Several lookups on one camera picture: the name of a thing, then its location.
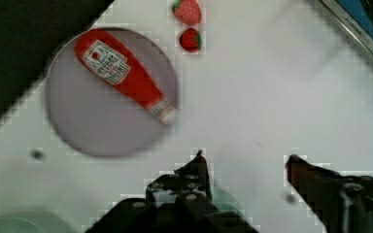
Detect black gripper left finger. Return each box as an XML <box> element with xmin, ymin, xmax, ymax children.
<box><xmin>146</xmin><ymin>150</ymin><xmax>213</xmax><ymax>207</ymax></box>

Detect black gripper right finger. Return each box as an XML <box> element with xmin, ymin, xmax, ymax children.
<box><xmin>286</xmin><ymin>154</ymin><xmax>373</xmax><ymax>233</ymax></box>

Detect silver toaster oven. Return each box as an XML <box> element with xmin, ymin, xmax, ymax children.
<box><xmin>317</xmin><ymin>0</ymin><xmax>373</xmax><ymax>59</ymax></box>

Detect grey round plate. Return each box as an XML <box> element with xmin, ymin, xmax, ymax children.
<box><xmin>45</xmin><ymin>27</ymin><xmax>181</xmax><ymax>157</ymax></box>

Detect dark red strawberry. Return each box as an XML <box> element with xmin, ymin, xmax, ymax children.
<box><xmin>179</xmin><ymin>28</ymin><xmax>202</xmax><ymax>52</ymax></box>

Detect red ketchup bottle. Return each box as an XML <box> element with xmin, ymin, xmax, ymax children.
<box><xmin>74</xmin><ymin>29</ymin><xmax>176</xmax><ymax>124</ymax></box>

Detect light red strawberry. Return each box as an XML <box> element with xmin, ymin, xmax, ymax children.
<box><xmin>171</xmin><ymin>0</ymin><xmax>202</xmax><ymax>25</ymax></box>

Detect green cup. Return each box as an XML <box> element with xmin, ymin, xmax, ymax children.
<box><xmin>0</xmin><ymin>211</ymin><xmax>76</xmax><ymax>233</ymax></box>

